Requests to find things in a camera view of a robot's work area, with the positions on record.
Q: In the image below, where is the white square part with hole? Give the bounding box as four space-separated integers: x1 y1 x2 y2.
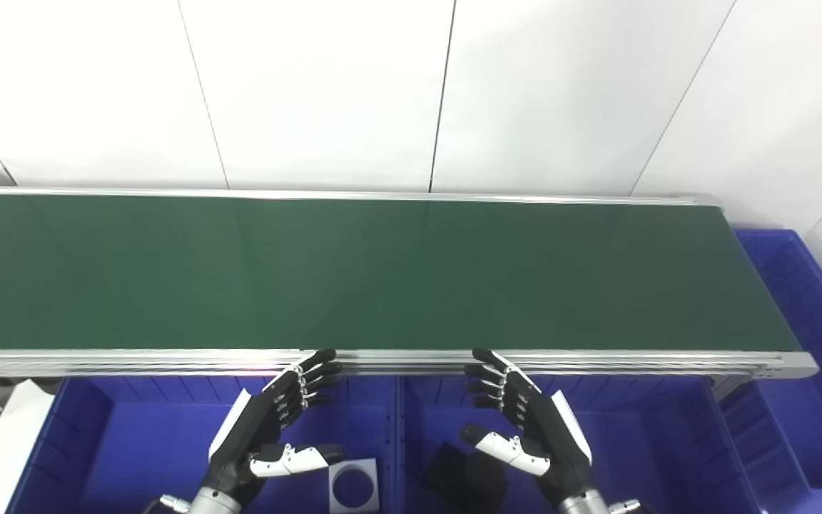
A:
328 459 381 513

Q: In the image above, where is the blue plastic bin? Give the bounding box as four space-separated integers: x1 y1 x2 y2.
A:
718 228 822 514
6 376 399 514
395 374 766 514

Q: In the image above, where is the green conveyor belt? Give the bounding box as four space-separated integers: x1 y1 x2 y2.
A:
0 187 820 381
0 194 802 352

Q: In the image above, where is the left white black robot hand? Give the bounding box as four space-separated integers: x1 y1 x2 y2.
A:
208 348 345 500

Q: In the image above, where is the black part with square base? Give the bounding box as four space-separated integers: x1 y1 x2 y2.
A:
422 441 510 511

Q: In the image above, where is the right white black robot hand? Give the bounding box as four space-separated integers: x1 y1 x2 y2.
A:
460 348 594 500

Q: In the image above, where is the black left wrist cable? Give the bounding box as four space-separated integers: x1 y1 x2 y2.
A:
143 494 191 514

